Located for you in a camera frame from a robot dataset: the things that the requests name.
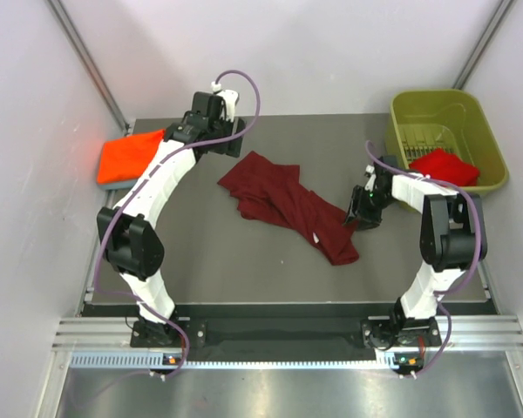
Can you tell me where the olive green plastic basket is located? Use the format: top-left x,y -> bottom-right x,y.
384,89 -> 509,197

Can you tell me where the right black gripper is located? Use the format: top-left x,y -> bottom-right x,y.
343,185 -> 399,232

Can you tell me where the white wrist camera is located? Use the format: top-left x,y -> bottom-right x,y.
364,165 -> 377,192
211,81 -> 240,122

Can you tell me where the dark red t-shirt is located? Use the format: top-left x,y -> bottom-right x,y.
218,152 -> 359,266

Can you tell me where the slotted grey cable duct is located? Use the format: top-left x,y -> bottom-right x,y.
69,350 -> 424,371

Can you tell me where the folded orange t-shirt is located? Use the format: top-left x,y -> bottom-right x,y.
96,129 -> 165,186

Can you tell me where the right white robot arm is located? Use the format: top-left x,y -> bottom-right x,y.
345,156 -> 487,351

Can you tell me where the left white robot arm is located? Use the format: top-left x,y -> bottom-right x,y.
97,85 -> 246,347

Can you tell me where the aluminium frame rail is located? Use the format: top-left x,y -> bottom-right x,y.
52,315 -> 523,351

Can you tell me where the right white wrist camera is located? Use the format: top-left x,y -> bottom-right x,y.
364,165 -> 377,192

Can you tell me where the bright red t-shirt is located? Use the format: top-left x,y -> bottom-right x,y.
409,149 -> 480,186

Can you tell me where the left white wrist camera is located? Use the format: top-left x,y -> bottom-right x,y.
211,81 -> 240,122

